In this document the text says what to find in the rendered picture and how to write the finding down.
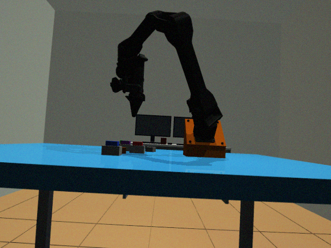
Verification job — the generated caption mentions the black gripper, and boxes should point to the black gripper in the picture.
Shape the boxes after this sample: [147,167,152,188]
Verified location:
[123,72,145,117]

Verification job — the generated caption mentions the purple button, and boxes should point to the purple button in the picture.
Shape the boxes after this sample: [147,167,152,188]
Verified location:
[119,141,132,151]

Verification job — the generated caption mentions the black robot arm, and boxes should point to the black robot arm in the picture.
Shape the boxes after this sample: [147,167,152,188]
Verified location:
[110,10,223,143]

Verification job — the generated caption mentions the red button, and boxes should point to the red button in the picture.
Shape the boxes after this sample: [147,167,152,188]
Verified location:
[129,142,145,153]

